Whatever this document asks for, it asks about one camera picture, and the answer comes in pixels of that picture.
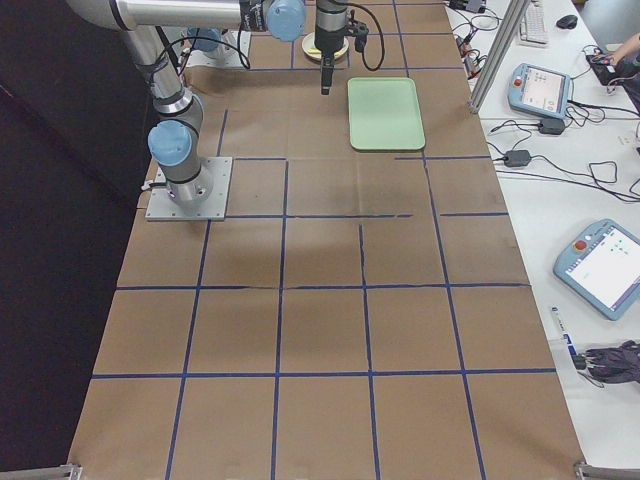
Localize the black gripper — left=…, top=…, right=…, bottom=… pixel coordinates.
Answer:
left=315, top=0, right=369, bottom=95

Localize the cream round plate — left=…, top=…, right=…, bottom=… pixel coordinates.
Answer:
left=301, top=30, right=351, bottom=63

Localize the person hand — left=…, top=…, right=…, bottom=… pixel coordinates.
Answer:
left=609, top=51, right=625, bottom=65

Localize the light green plastic tray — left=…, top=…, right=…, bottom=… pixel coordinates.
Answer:
left=347, top=77, right=426, bottom=151

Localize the lower black power adapter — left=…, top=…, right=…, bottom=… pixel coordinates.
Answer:
left=503, top=150, right=532, bottom=168

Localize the black power adapter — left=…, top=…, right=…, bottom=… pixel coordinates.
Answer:
left=537, top=118, right=566, bottom=136
left=503, top=150, right=532, bottom=168

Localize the white keyboard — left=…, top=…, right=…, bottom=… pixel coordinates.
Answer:
left=517, top=0, right=549, bottom=48

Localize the upper blue teach pendant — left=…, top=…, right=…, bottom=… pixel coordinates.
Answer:
left=507, top=63, right=572, bottom=120

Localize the blue teach pendant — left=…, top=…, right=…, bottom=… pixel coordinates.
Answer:
left=553, top=218, right=639, bottom=321
left=507, top=63, right=572, bottom=120

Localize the upper black power adapter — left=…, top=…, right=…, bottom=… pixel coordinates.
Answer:
left=537, top=118, right=566, bottom=136

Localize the black computer mouse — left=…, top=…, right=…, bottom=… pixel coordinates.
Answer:
left=555, top=15, right=578, bottom=30

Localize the brown paper table cover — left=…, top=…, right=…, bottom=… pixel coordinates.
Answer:
left=69, top=1, right=582, bottom=479

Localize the black electronics board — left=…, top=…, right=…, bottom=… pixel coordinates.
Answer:
left=586, top=54, right=624, bottom=86

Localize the white marker pen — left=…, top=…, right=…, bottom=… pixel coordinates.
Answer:
left=550, top=306, right=577, bottom=356

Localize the lower blue teach pendant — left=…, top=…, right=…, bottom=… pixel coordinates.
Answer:
left=553, top=218, right=639, bottom=321

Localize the dark folded umbrella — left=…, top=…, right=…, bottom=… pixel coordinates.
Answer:
left=572, top=340, right=639, bottom=384

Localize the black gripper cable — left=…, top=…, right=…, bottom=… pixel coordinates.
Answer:
left=344, top=3, right=386, bottom=73

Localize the aluminium frame post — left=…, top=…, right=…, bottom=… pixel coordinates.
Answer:
left=468, top=0, right=530, bottom=114

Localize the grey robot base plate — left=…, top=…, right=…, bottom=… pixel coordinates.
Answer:
left=145, top=157, right=233, bottom=221

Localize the right corner metal bracket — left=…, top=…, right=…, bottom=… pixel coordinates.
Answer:
left=574, top=462, right=640, bottom=480

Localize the corner metal bracket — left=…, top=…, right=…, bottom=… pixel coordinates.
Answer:
left=574, top=462, right=640, bottom=480
left=0, top=463, right=83, bottom=480

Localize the left corner metal bracket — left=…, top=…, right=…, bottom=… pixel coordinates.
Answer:
left=0, top=463, right=83, bottom=480

